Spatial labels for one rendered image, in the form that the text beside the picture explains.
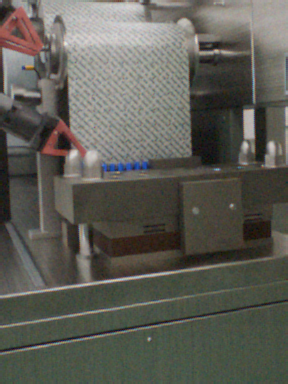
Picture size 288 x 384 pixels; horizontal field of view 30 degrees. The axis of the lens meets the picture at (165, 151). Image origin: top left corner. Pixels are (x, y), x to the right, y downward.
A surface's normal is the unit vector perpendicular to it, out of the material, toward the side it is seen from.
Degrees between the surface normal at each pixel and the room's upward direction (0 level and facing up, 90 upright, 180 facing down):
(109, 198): 90
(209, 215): 90
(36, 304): 90
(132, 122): 90
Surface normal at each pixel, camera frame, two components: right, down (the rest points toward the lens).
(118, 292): 0.36, 0.04
